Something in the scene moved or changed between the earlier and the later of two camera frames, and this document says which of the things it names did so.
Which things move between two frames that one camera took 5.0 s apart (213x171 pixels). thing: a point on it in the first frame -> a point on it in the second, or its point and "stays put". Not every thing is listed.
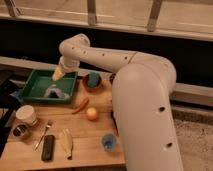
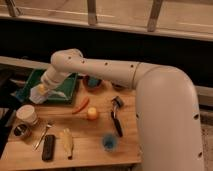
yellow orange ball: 91,113 stays put
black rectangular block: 48,148 stays put
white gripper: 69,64 -> 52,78
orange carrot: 82,106 stays put
